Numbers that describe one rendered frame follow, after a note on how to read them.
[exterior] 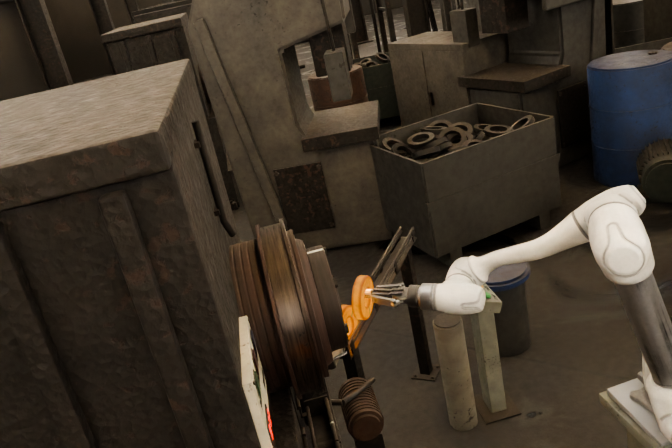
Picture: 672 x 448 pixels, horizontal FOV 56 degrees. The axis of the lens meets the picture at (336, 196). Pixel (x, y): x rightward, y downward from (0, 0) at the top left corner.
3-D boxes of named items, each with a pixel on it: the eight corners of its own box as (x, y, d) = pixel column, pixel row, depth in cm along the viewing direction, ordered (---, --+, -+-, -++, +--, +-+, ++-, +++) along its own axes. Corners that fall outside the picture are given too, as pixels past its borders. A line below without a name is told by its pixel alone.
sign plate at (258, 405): (264, 458, 126) (241, 385, 119) (257, 381, 150) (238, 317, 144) (275, 455, 126) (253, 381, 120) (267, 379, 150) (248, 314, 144)
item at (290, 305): (311, 437, 155) (265, 269, 138) (291, 337, 198) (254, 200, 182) (336, 430, 155) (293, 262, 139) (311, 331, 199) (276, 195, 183)
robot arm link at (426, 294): (440, 301, 216) (423, 300, 218) (438, 278, 212) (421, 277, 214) (435, 316, 208) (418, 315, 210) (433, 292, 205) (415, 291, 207)
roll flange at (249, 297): (271, 449, 154) (220, 281, 137) (260, 345, 197) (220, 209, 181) (311, 437, 155) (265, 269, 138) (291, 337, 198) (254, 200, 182)
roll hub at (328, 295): (336, 372, 161) (313, 276, 151) (320, 318, 187) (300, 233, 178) (357, 366, 162) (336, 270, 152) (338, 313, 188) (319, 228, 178)
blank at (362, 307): (348, 290, 211) (357, 291, 210) (362, 266, 224) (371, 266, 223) (354, 328, 217) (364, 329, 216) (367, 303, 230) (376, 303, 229)
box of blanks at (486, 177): (438, 275, 394) (419, 159, 368) (376, 236, 467) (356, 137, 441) (565, 220, 428) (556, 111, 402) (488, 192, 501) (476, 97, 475)
